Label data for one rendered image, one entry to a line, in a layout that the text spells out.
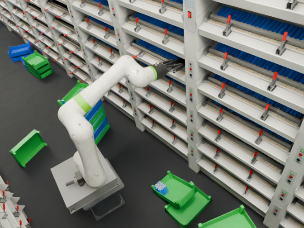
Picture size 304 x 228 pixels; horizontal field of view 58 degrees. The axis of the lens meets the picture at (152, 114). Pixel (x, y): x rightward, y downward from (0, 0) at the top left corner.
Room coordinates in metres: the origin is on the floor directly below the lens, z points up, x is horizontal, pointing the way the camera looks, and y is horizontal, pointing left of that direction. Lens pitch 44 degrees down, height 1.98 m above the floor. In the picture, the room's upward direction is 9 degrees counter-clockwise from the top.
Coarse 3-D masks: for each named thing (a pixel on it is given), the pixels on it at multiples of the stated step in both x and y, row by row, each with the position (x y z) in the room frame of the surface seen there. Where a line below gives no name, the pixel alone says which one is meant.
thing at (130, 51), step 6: (132, 42) 1.84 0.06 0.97; (126, 48) 1.83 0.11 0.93; (132, 48) 1.82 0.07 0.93; (132, 54) 1.77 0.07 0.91; (144, 54) 1.71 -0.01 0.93; (144, 60) 1.65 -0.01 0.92; (150, 60) 1.63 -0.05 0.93; (156, 60) 1.61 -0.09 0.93; (168, 72) 1.46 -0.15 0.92; (180, 72) 1.42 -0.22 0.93; (174, 78) 1.43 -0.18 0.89; (180, 78) 1.38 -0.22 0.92
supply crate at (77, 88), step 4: (80, 84) 2.04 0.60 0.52; (84, 84) 2.03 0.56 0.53; (76, 88) 2.02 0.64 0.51; (80, 88) 2.04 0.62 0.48; (84, 88) 2.03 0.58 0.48; (72, 92) 1.96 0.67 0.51; (76, 92) 1.98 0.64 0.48; (68, 96) 1.91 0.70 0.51; (72, 96) 1.94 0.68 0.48; (60, 100) 1.81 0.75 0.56; (64, 100) 1.86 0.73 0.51; (60, 104) 1.80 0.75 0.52
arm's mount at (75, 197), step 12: (60, 168) 1.25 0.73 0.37; (72, 168) 1.23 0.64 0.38; (108, 168) 1.17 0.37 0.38; (60, 180) 1.14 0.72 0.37; (108, 180) 1.07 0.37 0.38; (72, 192) 1.03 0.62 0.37; (84, 192) 1.01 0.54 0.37; (96, 192) 1.02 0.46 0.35; (72, 204) 0.94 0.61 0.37; (84, 204) 0.97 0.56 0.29
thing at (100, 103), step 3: (99, 102) 1.93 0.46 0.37; (96, 105) 1.89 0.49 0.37; (99, 105) 1.92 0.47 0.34; (96, 108) 1.88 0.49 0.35; (93, 111) 1.84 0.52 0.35; (90, 114) 1.80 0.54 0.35; (93, 114) 1.83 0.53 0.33; (87, 117) 1.76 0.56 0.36; (90, 117) 1.79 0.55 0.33; (87, 120) 1.75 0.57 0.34
